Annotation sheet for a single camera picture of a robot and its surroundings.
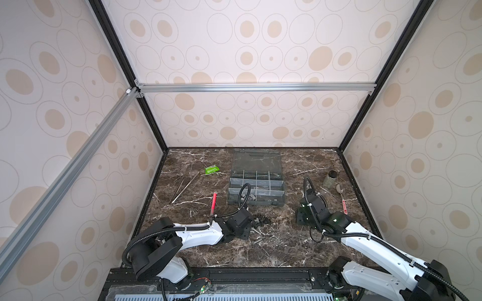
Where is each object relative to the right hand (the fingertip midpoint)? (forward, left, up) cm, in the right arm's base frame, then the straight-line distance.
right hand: (298, 212), depth 83 cm
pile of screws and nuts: (-5, +10, -9) cm, 15 cm away
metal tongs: (+10, +60, -6) cm, 62 cm away
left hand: (-4, +21, -7) cm, 22 cm away
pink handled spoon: (+17, -26, -9) cm, 32 cm away
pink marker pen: (+9, +40, -7) cm, 41 cm away
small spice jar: (+20, -21, -5) cm, 29 cm away
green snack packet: (+31, +43, -8) cm, 54 cm away
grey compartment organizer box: (+34, +14, -10) cm, 38 cm away
